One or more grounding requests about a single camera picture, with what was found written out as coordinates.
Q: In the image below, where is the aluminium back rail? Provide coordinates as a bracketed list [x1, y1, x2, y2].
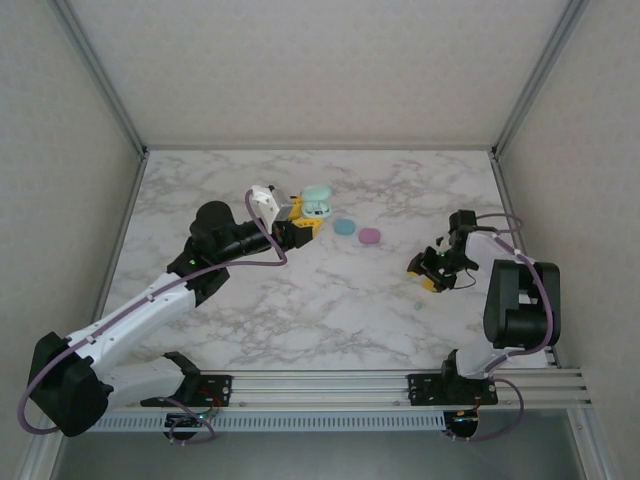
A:
[143, 143, 497, 152]

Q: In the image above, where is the black controller board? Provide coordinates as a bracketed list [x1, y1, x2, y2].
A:
[443, 408, 482, 441]
[164, 409, 215, 442]

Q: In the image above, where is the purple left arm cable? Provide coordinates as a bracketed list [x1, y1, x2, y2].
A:
[17, 189, 290, 446]

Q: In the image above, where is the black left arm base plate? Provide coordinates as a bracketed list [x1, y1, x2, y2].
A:
[139, 373, 234, 409]

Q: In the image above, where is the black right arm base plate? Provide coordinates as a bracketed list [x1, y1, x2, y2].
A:
[407, 372, 500, 407]

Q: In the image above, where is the aluminium side rail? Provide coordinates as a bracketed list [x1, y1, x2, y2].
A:
[92, 149, 150, 321]
[489, 149, 559, 369]

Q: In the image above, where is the white slotted cable duct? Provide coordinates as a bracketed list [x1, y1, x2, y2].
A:
[92, 412, 447, 432]

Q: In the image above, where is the aluminium frame leg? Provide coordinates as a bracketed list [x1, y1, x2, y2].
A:
[19, 432, 69, 480]
[569, 409, 619, 480]

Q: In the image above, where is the green earbud charging case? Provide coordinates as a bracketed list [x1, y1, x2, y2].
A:
[299, 183, 335, 220]

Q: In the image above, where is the aluminium mounting rail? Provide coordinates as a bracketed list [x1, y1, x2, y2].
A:
[107, 368, 594, 414]

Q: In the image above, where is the aluminium corner post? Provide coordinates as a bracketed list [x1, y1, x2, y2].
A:
[47, 0, 150, 157]
[491, 0, 594, 157]

